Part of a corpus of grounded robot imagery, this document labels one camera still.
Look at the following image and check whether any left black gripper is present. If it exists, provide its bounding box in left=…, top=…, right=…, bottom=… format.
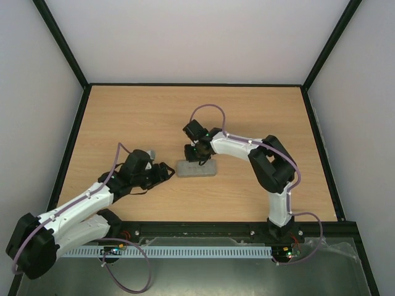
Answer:
left=133, top=162, right=175, bottom=190

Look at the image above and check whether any right green circuit board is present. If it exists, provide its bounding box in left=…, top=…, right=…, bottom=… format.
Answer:
left=278, top=244, right=302, bottom=258

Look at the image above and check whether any light blue slotted cable duct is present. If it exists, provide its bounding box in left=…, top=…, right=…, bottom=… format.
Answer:
left=63, top=245, right=272, bottom=259

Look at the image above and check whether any grey glasses case green lining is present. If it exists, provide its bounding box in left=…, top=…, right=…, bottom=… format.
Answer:
left=176, top=160, right=217, bottom=178

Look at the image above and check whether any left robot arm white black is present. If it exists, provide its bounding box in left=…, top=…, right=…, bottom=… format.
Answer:
left=6, top=149, right=175, bottom=279

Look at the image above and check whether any green circuit board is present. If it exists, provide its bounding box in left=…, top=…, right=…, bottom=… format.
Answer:
left=278, top=244, right=302, bottom=258
left=99, top=244, right=127, bottom=256

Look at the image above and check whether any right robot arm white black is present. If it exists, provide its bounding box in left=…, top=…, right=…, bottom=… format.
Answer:
left=183, top=120, right=300, bottom=242

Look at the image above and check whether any black enclosure frame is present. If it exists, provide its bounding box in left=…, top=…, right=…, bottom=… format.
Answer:
left=6, top=0, right=382, bottom=296

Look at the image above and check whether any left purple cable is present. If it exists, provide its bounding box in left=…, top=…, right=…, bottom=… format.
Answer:
left=10, top=142, right=152, bottom=293

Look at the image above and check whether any left green circuit board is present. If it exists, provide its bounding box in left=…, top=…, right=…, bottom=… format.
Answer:
left=99, top=244, right=127, bottom=256

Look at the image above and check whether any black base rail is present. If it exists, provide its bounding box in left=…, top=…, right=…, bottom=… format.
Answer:
left=117, top=220, right=359, bottom=244

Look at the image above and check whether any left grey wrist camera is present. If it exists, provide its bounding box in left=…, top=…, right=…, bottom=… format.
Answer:
left=146, top=150, right=156, bottom=160

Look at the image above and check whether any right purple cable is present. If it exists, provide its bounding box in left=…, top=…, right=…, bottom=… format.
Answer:
left=188, top=104, right=323, bottom=268

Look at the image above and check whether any purple cable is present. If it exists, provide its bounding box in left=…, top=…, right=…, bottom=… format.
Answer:
left=10, top=142, right=152, bottom=293
left=188, top=104, right=323, bottom=268

